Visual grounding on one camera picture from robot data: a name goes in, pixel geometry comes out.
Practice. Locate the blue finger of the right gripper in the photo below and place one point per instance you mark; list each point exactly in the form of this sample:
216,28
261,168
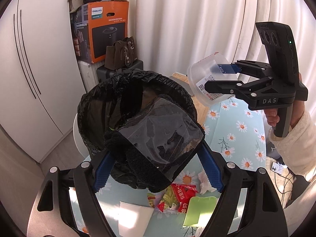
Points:
241,90
247,67

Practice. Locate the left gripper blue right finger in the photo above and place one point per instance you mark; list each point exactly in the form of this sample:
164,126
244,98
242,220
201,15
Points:
210,166

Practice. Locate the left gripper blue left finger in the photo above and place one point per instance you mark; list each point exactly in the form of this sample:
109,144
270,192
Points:
102,165

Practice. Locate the red snack wrapper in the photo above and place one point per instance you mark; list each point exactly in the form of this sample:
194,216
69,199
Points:
174,199

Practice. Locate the white paper cup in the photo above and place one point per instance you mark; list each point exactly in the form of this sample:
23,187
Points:
133,219

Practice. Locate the black plastic tray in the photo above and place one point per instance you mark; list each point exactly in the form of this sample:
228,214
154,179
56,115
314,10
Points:
162,138

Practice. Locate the white tissue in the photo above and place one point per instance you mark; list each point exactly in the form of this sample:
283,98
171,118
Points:
205,185

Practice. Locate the cream sleeve right forearm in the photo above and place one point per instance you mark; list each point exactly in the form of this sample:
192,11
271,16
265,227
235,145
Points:
297,149

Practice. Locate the trash bin with black bag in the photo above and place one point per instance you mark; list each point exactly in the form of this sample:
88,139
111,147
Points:
110,104

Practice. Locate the person right hand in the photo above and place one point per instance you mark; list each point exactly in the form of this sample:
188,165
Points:
297,112

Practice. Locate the bamboo cutting board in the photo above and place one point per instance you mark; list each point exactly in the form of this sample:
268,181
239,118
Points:
184,82

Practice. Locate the white round chair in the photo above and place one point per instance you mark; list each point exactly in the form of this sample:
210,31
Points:
81,147

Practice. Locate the daisy print blue tablecloth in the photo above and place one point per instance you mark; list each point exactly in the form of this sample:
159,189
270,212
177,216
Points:
232,130

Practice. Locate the white smartphone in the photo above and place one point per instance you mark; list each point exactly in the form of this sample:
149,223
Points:
277,168

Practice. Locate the white curtain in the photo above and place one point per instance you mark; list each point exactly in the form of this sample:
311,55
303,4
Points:
173,34

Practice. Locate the black suitcase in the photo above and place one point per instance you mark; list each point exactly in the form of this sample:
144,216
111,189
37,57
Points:
103,73

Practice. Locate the white radiator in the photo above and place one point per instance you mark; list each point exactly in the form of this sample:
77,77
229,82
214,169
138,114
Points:
88,73

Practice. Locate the white wardrobe cabinet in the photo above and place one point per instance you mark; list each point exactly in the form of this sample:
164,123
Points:
41,84

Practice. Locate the brown leather handbag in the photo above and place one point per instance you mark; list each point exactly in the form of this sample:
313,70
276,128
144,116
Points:
121,54

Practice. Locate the orange Philips appliance box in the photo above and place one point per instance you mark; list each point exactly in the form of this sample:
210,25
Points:
97,25

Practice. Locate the beige handbag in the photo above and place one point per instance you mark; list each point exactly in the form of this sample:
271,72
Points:
74,5

